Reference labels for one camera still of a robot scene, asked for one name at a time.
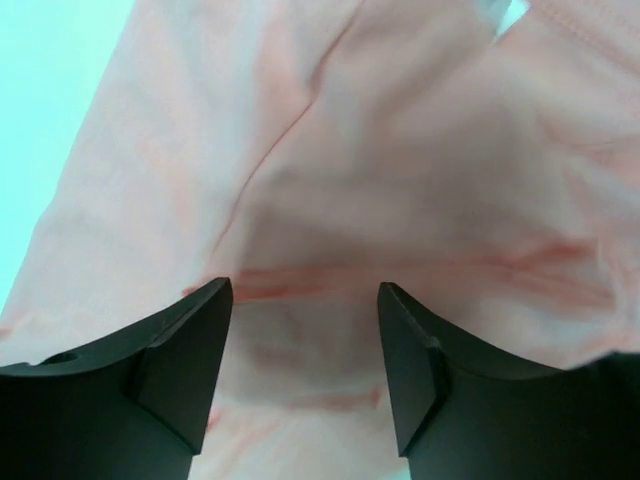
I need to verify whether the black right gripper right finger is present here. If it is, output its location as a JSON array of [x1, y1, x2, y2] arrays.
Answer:
[[377, 283, 639, 480]]

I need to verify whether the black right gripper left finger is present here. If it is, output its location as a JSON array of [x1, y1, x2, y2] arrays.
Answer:
[[1, 278, 233, 480]]

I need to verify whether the salmon pink t-shirt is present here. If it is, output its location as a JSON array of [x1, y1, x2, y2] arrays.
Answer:
[[1, 1, 639, 479]]

